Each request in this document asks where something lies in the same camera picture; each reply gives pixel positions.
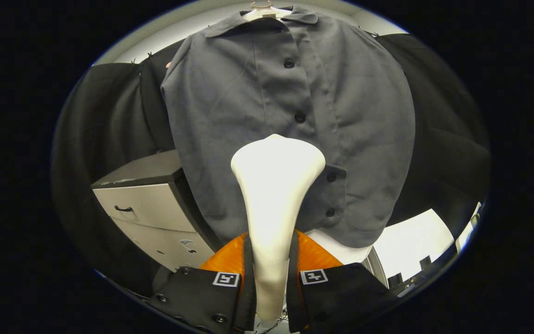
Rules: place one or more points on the white side desk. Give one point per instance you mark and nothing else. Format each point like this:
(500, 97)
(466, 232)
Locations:
(471, 227)

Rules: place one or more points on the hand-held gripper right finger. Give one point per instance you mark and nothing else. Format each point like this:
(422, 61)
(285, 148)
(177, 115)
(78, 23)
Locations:
(292, 278)

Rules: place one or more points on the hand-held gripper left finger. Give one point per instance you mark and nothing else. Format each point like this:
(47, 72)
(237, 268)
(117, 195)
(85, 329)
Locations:
(250, 278)

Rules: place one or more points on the grey drawer cabinet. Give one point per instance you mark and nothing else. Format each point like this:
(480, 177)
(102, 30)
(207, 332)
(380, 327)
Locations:
(151, 206)

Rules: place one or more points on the grey button shirt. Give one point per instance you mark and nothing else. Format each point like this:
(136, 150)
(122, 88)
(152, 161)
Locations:
(230, 102)

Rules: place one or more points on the white table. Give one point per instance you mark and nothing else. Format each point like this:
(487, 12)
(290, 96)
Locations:
(410, 236)

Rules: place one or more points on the white mannequin torso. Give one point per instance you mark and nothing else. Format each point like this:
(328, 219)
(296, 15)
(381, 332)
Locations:
(341, 248)

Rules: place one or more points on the small black box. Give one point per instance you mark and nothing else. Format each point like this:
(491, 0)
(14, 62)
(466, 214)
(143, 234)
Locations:
(425, 262)

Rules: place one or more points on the white garment steamer head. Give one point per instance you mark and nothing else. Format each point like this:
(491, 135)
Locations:
(274, 185)

